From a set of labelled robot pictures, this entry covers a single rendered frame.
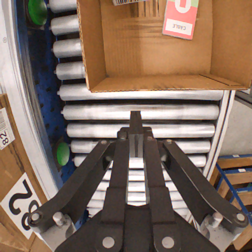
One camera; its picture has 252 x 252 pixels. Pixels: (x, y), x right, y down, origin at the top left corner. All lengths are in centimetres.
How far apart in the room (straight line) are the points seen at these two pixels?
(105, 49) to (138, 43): 8
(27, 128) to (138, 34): 35
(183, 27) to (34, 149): 47
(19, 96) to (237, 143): 173
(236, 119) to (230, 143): 26
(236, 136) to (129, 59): 144
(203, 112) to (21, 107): 48
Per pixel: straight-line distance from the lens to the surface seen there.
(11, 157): 41
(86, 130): 49
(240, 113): 158
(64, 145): 48
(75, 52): 44
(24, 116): 38
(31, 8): 40
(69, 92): 46
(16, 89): 37
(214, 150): 60
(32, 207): 50
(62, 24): 46
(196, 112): 48
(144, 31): 41
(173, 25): 41
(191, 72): 43
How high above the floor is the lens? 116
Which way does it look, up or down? 64 degrees down
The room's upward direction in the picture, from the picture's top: 174 degrees counter-clockwise
